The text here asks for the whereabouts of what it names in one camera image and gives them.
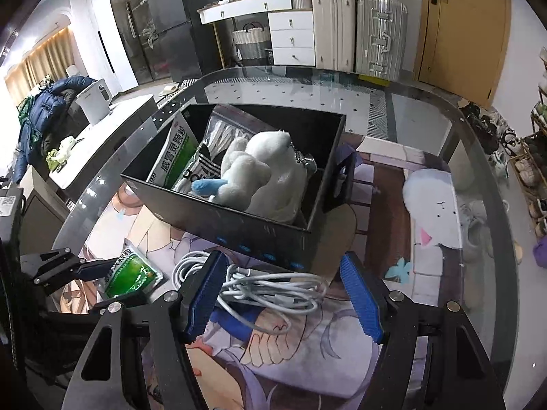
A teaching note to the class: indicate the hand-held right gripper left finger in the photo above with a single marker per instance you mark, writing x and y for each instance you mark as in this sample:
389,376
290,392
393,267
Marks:
204,297

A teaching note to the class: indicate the purple bag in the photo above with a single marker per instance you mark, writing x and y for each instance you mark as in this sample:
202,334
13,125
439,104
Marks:
540,254

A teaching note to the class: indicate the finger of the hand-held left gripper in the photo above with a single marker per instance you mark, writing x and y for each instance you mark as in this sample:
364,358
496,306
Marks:
70,322
92,270

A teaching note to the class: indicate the beige curtain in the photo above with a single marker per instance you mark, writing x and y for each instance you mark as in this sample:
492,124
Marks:
42,64

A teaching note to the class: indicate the woven laundry basket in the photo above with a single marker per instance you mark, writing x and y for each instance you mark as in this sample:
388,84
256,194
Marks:
252,42

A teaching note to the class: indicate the dark grey refrigerator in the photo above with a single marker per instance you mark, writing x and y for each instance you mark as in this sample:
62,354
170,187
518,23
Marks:
175,21

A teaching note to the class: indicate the green medicine packet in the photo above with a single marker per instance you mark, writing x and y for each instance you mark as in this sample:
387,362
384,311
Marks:
171,153
132,273

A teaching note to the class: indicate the wooden shoe rack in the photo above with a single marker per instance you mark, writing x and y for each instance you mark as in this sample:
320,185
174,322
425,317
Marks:
536,153

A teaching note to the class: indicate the bagged white shoelaces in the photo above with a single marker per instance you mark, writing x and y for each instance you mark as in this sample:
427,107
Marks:
205,158

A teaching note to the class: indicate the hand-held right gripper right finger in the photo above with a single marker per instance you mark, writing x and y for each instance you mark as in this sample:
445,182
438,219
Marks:
363,299

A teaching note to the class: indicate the white dresser with drawers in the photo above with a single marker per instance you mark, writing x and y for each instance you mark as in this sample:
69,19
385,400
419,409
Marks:
292,34

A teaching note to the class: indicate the white electric kettle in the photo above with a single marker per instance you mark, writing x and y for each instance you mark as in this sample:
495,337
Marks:
94,102

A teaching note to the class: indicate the wooden door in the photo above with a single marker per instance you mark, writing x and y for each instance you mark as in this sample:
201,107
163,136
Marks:
461,30

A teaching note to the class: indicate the green and white plush toy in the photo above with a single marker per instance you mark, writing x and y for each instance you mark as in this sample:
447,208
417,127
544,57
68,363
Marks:
60,153

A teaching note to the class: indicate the grey cabinet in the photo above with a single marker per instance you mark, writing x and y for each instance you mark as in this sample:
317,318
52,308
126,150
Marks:
42,213

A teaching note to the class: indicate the cream suitcase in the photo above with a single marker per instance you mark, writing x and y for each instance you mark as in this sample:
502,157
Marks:
334,30

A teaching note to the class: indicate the silver suitcase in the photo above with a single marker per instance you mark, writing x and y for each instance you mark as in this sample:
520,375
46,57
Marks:
380,38

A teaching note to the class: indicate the blue down jacket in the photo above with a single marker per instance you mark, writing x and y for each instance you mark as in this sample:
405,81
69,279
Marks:
38,111

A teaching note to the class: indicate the pile of shoes on floor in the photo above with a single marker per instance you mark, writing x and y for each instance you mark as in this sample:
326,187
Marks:
487,136

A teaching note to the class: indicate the rows of shoes on rack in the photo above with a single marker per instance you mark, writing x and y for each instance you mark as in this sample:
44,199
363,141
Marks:
530,171

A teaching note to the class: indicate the glass door cabinet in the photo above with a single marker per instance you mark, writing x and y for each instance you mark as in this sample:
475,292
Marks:
128,30

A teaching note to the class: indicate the printed anime desk mat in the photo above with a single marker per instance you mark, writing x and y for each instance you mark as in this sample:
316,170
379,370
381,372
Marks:
384,205

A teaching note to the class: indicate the black storage box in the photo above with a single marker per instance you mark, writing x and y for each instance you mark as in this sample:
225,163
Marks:
239,235

